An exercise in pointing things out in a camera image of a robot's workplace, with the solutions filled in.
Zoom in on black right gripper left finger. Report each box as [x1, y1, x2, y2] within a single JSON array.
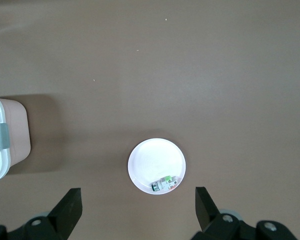
[[23, 187, 84, 240]]

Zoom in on brown table cover cloth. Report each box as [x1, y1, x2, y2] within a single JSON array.
[[0, 0, 300, 240]]

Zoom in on green push button switch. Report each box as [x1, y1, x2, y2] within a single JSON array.
[[151, 175, 182, 193]]

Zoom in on pale pink round plate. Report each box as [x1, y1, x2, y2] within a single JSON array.
[[127, 138, 187, 195]]

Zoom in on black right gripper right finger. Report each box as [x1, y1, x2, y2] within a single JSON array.
[[192, 186, 257, 240]]

